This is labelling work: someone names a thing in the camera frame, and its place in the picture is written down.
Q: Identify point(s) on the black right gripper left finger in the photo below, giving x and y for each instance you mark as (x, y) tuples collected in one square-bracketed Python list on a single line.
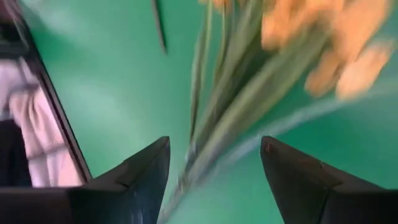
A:
[(109, 202)]

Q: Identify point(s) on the yellow flower bunch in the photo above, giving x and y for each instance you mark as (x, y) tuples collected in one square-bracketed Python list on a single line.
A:
[(236, 93)]

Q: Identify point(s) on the green table mat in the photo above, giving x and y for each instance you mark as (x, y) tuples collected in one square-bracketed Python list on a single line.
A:
[(109, 93)]

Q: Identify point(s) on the black table frame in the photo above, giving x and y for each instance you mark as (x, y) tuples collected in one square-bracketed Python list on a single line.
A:
[(64, 124)]

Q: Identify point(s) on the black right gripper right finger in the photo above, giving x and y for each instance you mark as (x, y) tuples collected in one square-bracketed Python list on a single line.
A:
[(326, 202)]

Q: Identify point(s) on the red flower bunch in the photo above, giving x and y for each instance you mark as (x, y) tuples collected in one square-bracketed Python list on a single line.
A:
[(159, 28)]

